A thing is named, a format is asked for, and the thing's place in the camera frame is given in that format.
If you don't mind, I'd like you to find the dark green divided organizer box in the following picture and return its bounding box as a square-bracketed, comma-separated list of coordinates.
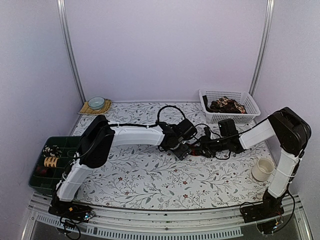
[28, 136, 81, 195]

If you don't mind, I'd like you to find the yellow woven coaster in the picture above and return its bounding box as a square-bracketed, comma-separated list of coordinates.
[78, 99, 112, 115]

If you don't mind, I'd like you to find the left aluminium frame post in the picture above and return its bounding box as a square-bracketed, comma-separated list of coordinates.
[56, 0, 86, 104]

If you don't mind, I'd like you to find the light blue bowl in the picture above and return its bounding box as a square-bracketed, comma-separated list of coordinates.
[88, 96, 105, 111]

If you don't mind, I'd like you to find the right aluminium frame post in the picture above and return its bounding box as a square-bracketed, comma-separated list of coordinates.
[249, 0, 275, 97]

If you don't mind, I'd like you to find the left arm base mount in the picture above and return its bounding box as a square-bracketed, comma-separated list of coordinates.
[48, 196, 96, 236]

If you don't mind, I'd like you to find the brown patterned tie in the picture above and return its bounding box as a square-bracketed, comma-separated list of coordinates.
[209, 96, 247, 114]

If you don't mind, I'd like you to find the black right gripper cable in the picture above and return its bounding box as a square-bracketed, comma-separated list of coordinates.
[193, 122, 232, 161]

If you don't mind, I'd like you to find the black floral rolled tie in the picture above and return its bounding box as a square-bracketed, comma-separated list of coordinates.
[42, 145, 62, 158]

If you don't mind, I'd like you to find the tan patterned rolled tie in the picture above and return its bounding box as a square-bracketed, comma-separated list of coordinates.
[44, 156, 60, 168]

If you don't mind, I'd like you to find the white ceramic mug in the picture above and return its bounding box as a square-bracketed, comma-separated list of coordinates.
[251, 157, 275, 182]

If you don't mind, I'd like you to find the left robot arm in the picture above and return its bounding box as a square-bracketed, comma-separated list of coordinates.
[52, 115, 197, 217]

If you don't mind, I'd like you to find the aluminium frame post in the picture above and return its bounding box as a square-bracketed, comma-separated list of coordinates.
[249, 0, 275, 97]
[56, 0, 86, 104]

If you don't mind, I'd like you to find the red black striped tie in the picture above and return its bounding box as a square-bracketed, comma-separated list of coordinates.
[187, 143, 201, 157]

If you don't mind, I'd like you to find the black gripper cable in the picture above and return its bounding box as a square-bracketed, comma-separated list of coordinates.
[193, 122, 232, 161]
[154, 105, 187, 126]

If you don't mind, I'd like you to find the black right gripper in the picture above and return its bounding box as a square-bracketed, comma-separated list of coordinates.
[190, 134, 230, 158]

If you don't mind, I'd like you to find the dark red rolled tie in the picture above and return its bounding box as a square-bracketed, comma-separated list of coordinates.
[35, 166, 54, 178]

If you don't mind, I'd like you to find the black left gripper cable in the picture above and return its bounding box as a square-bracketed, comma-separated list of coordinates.
[154, 105, 187, 126]

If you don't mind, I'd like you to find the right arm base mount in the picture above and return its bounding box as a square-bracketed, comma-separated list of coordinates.
[239, 190, 296, 236]

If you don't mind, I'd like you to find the slotted aluminium front rail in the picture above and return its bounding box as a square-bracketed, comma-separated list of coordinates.
[21, 206, 313, 240]

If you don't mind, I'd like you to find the white perforated plastic basket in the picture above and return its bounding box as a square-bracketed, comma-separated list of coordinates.
[199, 89, 261, 124]

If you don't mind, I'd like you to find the floral patterned table mat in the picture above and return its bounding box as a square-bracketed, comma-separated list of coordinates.
[70, 101, 287, 210]

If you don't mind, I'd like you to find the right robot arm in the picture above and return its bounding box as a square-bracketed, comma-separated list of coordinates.
[191, 107, 312, 199]

